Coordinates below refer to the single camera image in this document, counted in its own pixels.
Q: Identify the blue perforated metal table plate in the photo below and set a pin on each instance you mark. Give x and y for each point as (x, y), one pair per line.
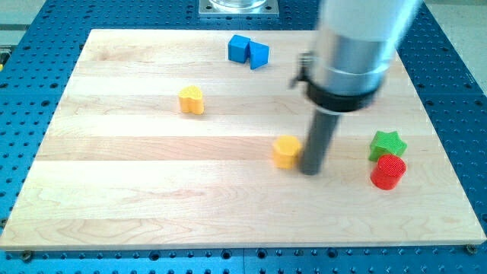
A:
(38, 70)

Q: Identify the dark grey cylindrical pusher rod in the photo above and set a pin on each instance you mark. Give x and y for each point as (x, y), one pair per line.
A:
(319, 137)

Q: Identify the light wooden board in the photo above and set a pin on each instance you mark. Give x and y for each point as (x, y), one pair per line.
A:
(122, 167)

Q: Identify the blue triangle block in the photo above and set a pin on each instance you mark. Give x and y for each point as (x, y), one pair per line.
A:
(259, 55)

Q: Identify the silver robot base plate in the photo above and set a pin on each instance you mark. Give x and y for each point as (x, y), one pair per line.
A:
(238, 8)

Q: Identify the yellow heart block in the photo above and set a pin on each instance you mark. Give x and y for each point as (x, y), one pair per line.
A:
(191, 100)

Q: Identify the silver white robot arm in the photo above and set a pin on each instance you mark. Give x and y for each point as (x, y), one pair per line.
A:
(346, 65)

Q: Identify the yellow hexagon block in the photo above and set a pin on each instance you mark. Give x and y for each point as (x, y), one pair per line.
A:
(285, 151)

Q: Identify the blue cube block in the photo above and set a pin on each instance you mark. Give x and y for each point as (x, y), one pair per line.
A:
(238, 48)

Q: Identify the green star block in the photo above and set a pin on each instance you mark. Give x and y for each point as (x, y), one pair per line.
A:
(386, 143)

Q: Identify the red cylinder block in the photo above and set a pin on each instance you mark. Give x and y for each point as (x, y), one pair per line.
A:
(388, 172)

